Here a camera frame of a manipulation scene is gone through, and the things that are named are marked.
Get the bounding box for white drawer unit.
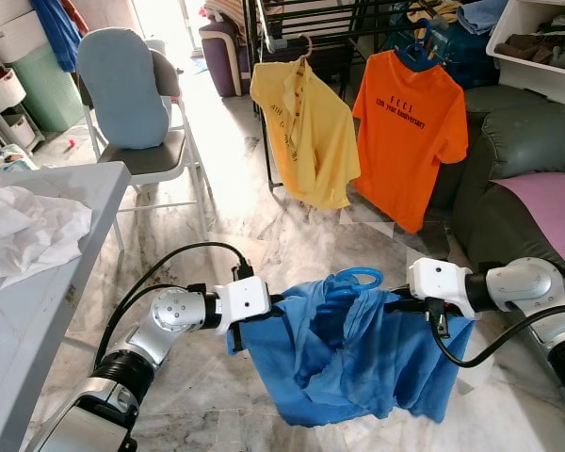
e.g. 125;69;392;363
0;0;39;67

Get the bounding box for blue storage container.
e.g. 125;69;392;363
386;14;500;90

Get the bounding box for blue plastic hanger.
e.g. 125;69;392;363
398;19;436;73
322;266;387;321

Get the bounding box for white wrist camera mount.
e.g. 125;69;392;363
408;259;472;314
217;276;272;332

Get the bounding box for blue hanging cloth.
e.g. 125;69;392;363
30;0;81;74

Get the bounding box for yellow shirt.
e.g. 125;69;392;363
250;56;362;210

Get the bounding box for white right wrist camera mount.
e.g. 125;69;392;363
408;259;472;314

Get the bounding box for white laundry basket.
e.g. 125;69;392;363
485;0;565;106

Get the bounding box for purple sofa blanket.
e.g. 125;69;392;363
494;169;565;255

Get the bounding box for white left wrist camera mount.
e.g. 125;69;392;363
217;276;272;332

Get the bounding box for black metal drying rack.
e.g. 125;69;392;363
243;0;509;194

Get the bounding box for short black left arm cable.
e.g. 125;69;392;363
113;285;185;349

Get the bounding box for dark green sofa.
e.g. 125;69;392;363
428;85;565;283

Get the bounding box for orange t-shirt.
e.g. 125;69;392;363
351;49;469;234

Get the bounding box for brown folded clothes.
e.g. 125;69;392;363
499;30;565;65

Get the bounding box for grey seat folding chair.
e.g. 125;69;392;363
75;26;213;250

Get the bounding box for pale blue cushion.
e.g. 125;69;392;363
77;26;170;150

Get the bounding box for blue shirt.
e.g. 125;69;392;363
228;273;476;429

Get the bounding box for white shirt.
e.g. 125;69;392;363
0;184;93;293

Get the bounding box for green laundry basket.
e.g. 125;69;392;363
8;42;86;133

